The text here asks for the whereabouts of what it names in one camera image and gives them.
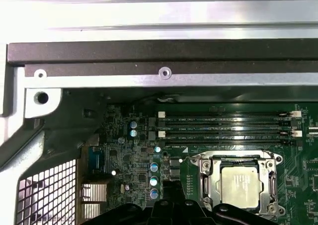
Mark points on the green motherboard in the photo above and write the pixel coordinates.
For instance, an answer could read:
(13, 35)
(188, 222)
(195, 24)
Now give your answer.
(293, 150)

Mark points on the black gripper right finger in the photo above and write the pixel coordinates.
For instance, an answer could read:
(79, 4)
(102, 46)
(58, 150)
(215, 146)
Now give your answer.
(191, 215)

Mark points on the silver rear port housing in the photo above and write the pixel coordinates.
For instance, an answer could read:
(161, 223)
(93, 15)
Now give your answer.
(94, 192)

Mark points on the CPU socket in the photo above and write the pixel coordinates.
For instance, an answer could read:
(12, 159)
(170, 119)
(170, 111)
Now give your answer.
(273, 207)

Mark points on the metal socket cover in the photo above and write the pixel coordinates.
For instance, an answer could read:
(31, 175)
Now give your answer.
(210, 185)

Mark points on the black open PC case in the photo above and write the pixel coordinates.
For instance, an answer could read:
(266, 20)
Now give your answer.
(149, 52)

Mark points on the silver CPU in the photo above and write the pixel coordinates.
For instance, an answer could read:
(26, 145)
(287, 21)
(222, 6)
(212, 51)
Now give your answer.
(238, 185)

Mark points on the RAM slot with black clips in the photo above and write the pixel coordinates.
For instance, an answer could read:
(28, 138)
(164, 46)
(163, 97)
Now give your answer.
(223, 142)
(223, 124)

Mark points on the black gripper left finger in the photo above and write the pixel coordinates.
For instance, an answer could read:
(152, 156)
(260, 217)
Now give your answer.
(161, 215)

